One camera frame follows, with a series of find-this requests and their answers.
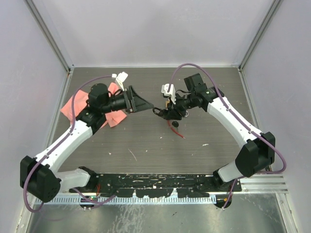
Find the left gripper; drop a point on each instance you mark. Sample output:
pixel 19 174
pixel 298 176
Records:
pixel 133 102

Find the aluminium frame rail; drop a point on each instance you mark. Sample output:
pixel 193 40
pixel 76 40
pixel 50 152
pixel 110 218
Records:
pixel 262 184

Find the red cable seal lock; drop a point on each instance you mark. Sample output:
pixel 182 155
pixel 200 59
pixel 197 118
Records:
pixel 174 129

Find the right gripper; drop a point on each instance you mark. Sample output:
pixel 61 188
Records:
pixel 175 112

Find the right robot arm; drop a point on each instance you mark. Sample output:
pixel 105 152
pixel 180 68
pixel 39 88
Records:
pixel 256 148

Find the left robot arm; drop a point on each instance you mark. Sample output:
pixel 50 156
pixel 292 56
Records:
pixel 40 177

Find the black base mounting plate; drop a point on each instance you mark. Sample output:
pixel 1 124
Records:
pixel 156 185

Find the black-headed key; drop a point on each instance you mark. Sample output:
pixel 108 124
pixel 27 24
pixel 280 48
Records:
pixel 175 124

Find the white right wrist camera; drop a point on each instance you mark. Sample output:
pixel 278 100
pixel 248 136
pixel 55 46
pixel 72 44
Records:
pixel 168 91

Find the slotted cable duct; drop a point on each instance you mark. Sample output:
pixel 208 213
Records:
pixel 76 199

